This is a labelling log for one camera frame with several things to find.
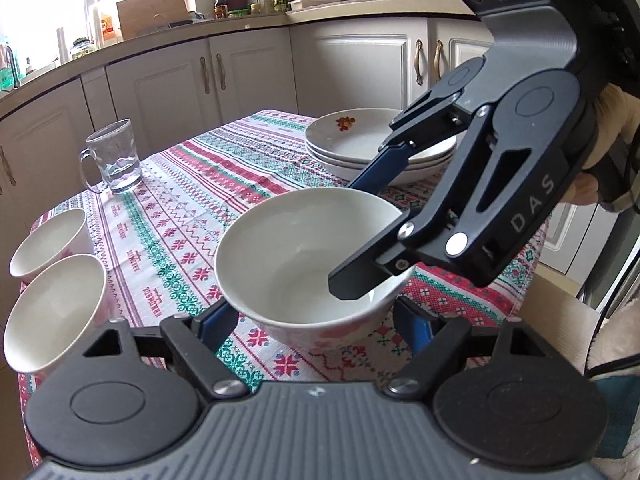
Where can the white bowl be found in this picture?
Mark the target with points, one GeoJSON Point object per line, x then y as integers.
{"type": "Point", "coordinates": [61, 236]}
{"type": "Point", "coordinates": [272, 265]}
{"type": "Point", "coordinates": [61, 306]}

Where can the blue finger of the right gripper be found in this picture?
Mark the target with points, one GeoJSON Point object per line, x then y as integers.
{"type": "Point", "coordinates": [384, 168]}
{"type": "Point", "coordinates": [369, 267]}

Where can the white lower cabinets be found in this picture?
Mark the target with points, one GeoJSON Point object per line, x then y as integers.
{"type": "Point", "coordinates": [173, 93]}

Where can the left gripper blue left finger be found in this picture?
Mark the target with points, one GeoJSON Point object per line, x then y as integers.
{"type": "Point", "coordinates": [214, 326]}

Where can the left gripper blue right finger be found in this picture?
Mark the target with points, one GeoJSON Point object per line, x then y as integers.
{"type": "Point", "coordinates": [413, 324]}

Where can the glass mug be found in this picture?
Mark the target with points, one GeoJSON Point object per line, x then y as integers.
{"type": "Point", "coordinates": [114, 151]}

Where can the wooden cutting board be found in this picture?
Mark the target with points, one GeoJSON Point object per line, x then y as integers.
{"type": "Point", "coordinates": [140, 17]}

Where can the dark sauce bottle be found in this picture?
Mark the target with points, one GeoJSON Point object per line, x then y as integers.
{"type": "Point", "coordinates": [220, 9]}

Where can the patterned tablecloth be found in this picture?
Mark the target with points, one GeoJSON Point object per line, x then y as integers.
{"type": "Point", "coordinates": [158, 241]}

